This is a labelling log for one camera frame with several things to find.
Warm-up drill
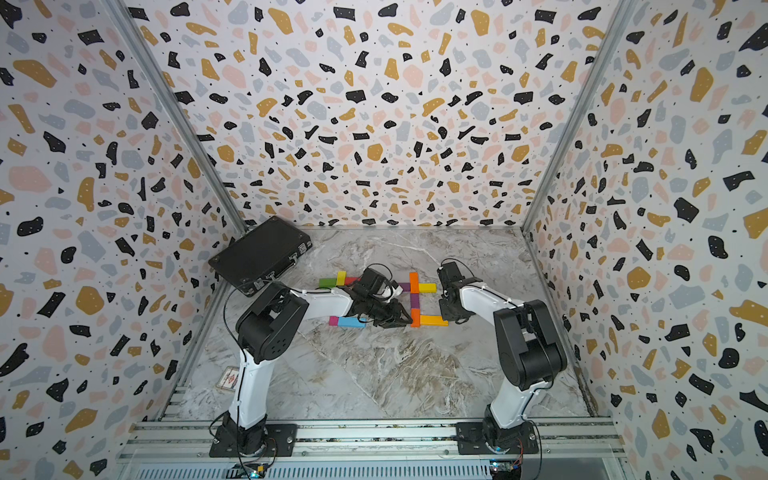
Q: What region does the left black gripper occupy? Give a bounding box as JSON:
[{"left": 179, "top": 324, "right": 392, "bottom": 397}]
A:
[{"left": 365, "top": 298, "right": 416, "bottom": 330}]

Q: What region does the amber long block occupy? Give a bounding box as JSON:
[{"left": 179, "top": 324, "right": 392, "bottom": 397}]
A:
[{"left": 420, "top": 315, "right": 449, "bottom": 326}]

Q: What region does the orange short block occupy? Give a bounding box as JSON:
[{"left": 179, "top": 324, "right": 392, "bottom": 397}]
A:
[{"left": 411, "top": 309, "right": 421, "bottom": 328}]

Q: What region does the light blue long block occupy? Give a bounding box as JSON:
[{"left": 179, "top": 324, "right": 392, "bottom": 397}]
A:
[{"left": 337, "top": 317, "right": 367, "bottom": 328}]

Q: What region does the orange long block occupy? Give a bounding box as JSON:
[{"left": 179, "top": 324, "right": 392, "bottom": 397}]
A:
[{"left": 409, "top": 272, "right": 420, "bottom": 294}]

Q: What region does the green block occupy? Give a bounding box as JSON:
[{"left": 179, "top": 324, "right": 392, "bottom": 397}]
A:
[{"left": 318, "top": 278, "right": 337, "bottom": 289}]

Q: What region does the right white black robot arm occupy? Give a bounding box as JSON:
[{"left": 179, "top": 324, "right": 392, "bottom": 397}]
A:
[{"left": 437, "top": 258, "right": 567, "bottom": 453}]

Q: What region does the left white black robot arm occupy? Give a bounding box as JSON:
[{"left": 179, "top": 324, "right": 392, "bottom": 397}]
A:
[{"left": 218, "top": 268, "right": 413, "bottom": 456}]

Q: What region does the black flat case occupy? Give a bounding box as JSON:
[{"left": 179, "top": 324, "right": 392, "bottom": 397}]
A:
[{"left": 208, "top": 216, "right": 313, "bottom": 297}]

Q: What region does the small printed card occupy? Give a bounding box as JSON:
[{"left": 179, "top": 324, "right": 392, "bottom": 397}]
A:
[{"left": 216, "top": 366, "right": 240, "bottom": 391}]

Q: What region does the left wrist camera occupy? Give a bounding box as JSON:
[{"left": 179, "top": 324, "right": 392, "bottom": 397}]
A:
[{"left": 382, "top": 282, "right": 403, "bottom": 299}]

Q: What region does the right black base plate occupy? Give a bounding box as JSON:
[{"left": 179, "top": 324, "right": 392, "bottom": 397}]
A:
[{"left": 455, "top": 421, "right": 540, "bottom": 455}]

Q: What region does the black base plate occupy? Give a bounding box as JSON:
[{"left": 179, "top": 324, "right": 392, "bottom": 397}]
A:
[
  {"left": 455, "top": 421, "right": 540, "bottom": 455},
  {"left": 209, "top": 423, "right": 298, "bottom": 460}
]

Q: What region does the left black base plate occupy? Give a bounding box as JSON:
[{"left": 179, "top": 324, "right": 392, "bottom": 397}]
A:
[{"left": 209, "top": 423, "right": 298, "bottom": 460}]

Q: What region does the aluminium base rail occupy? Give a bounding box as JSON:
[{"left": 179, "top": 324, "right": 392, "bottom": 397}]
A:
[{"left": 116, "top": 417, "right": 634, "bottom": 479}]

